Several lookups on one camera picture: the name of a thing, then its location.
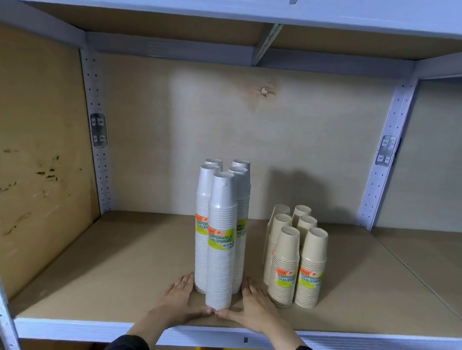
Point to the person's right hand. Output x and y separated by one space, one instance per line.
255 309

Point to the grey upright joint plate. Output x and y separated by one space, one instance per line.
387 150
98 130

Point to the person's left forearm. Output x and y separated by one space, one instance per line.
135 341

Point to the white metal shelf wooden boards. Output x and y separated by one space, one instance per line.
135 253

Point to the metal bolt head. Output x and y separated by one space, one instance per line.
264 91

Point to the stack of beige paper cups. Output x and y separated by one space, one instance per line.
307 222
280 210
302 210
284 268
311 268
279 226

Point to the person's left hand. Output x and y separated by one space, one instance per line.
180 300

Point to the stack of white plastic cups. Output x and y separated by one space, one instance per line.
241 164
214 162
216 266
243 209
204 194

